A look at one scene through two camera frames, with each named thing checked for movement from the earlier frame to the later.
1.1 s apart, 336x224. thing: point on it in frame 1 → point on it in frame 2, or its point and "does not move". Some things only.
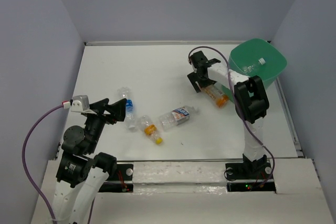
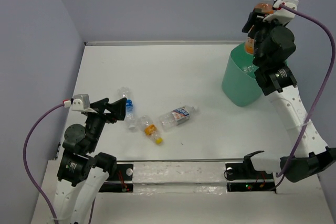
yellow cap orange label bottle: (146, 123) does not move
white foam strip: (179, 177) does not move
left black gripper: (117, 108) does not move
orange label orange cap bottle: (215, 92) → (267, 6)
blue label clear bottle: (125, 93) does not move
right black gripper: (193, 78) → (252, 19)
